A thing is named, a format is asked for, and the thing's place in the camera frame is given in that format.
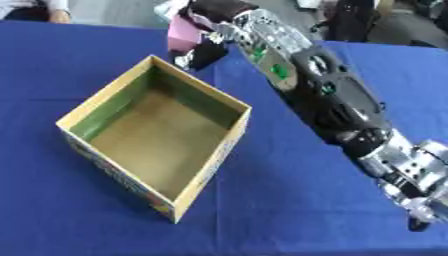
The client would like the black office chair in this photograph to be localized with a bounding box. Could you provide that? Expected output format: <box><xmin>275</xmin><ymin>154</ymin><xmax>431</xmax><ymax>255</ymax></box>
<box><xmin>309</xmin><ymin>0</ymin><xmax>389</xmax><ymax>43</ymax></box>

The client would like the person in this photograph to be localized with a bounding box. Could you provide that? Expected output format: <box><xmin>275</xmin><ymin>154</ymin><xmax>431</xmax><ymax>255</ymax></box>
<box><xmin>0</xmin><ymin>0</ymin><xmax>74</xmax><ymax>25</ymax></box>

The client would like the pink block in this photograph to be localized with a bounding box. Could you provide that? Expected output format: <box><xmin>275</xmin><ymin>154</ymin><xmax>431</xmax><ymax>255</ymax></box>
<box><xmin>166</xmin><ymin>13</ymin><xmax>207</xmax><ymax>53</ymax></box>

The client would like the tan cardboard box green inside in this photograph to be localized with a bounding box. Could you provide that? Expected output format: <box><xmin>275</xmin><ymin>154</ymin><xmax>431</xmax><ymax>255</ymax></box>
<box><xmin>54</xmin><ymin>54</ymin><xmax>254</xmax><ymax>224</ymax></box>

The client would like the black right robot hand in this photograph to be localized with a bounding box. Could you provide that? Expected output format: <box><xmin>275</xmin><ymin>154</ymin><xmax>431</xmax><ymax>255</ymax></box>
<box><xmin>171</xmin><ymin>0</ymin><xmax>261</xmax><ymax>72</ymax></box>

